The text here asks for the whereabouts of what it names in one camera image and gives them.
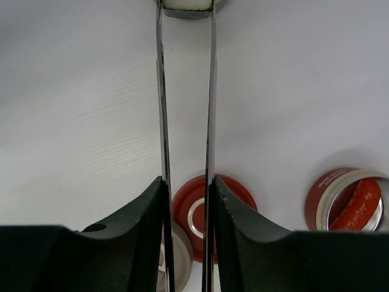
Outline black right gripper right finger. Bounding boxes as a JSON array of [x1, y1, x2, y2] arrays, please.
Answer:
[[214, 178, 388, 291]]

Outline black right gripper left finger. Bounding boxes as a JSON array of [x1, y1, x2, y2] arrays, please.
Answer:
[[1, 178, 164, 291]]

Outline steel tongs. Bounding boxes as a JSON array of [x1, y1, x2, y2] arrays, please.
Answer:
[[156, 1, 217, 291]]

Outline taupe round lid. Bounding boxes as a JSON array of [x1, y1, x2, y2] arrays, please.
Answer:
[[156, 222, 194, 292]]

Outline red steel lunch box bowl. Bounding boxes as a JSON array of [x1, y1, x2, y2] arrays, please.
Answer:
[[304, 167, 388, 232]]

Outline red sausage toy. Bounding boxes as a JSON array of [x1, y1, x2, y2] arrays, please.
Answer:
[[329, 178, 381, 231]]

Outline green sushi roll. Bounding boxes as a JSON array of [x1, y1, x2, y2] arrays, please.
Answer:
[[160, 0, 216, 19]]

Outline red round lid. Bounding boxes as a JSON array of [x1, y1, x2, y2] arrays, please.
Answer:
[[172, 174, 258, 262]]

